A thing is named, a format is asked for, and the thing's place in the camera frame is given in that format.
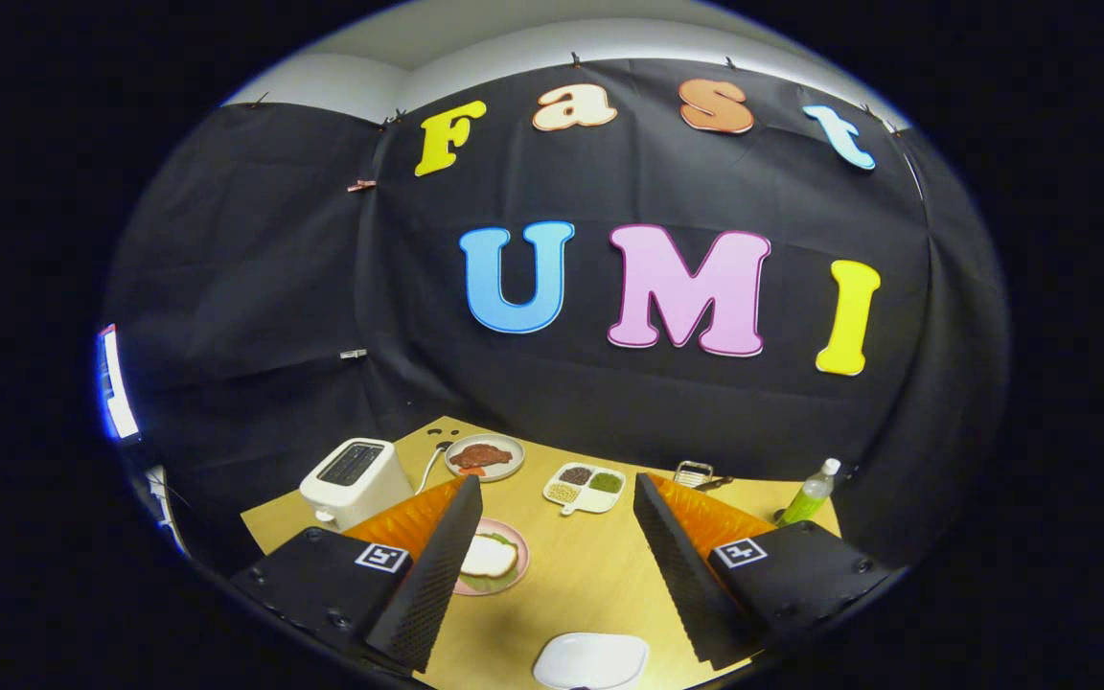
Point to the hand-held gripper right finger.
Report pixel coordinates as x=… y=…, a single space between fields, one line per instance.
x=681 y=575

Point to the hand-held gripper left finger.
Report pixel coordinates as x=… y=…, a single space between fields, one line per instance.
x=437 y=575

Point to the toasted bread slice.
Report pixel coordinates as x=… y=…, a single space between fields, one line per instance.
x=490 y=556

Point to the green lettuce leaf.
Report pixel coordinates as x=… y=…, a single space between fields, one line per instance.
x=494 y=583

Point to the pink plate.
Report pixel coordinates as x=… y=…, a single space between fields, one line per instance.
x=522 y=556

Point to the white toaster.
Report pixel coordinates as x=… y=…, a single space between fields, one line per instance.
x=360 y=494

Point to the white divided dish with grains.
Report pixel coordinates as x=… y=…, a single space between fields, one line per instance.
x=590 y=503

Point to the white plate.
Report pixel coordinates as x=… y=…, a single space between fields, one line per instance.
x=590 y=661

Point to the brown meat piece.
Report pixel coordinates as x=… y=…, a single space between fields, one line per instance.
x=480 y=456

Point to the grey plate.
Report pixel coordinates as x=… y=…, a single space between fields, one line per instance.
x=514 y=465

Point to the green drink bottle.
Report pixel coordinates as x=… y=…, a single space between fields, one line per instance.
x=806 y=500

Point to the white stand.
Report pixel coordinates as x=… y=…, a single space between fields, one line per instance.
x=164 y=508

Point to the black backdrop cloth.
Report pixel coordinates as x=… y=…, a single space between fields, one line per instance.
x=322 y=287

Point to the lit monitor screen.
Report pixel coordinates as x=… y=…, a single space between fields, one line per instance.
x=116 y=383

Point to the pink cloth clip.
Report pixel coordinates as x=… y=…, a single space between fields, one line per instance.
x=361 y=185

